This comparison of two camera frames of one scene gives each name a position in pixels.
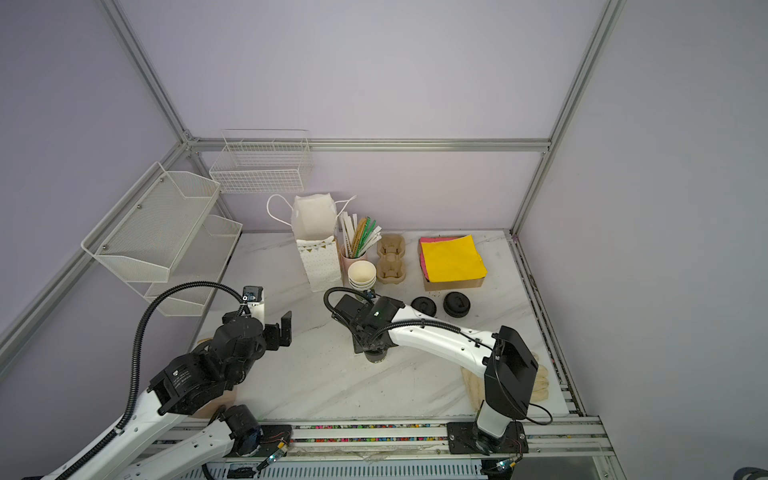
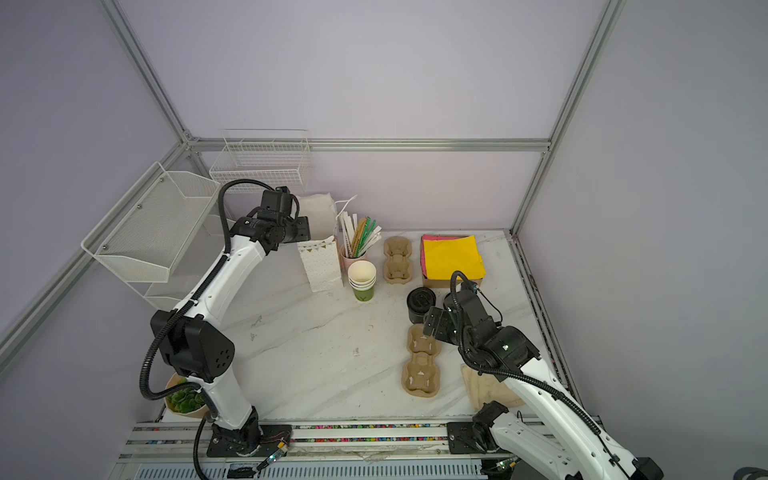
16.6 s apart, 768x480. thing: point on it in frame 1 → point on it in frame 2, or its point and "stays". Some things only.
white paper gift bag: [313, 218] stays
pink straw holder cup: [345, 263] stays
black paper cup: [375, 356] → [419, 301]
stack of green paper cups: [362, 275] stays
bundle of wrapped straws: [358, 235] stays
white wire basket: [256, 161] stays
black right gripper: [358, 346] → [440, 315]
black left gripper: [274, 340] → [303, 229]
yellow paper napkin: [452, 259] stays
